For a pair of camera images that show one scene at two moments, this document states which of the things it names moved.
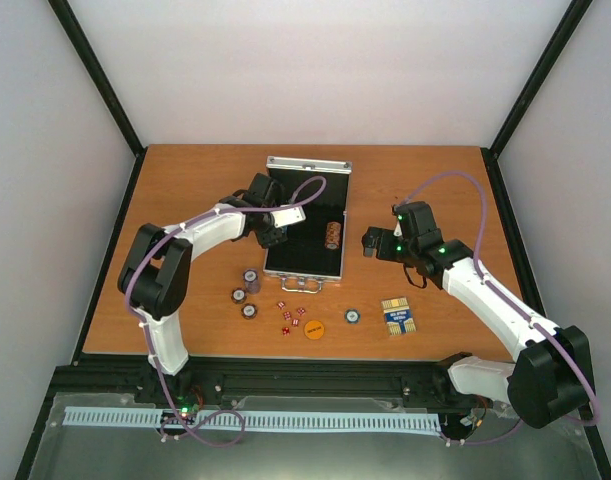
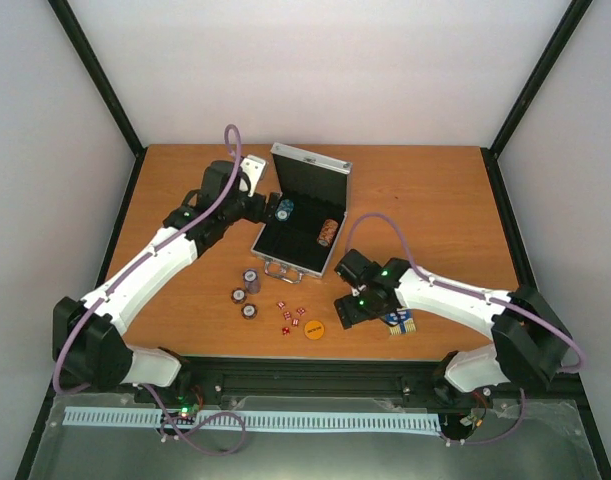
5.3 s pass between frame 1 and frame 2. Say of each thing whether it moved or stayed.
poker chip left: stayed
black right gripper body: moved
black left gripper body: moved
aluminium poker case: moved
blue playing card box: stayed
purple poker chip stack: stayed
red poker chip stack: moved
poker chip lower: stayed
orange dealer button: stayed
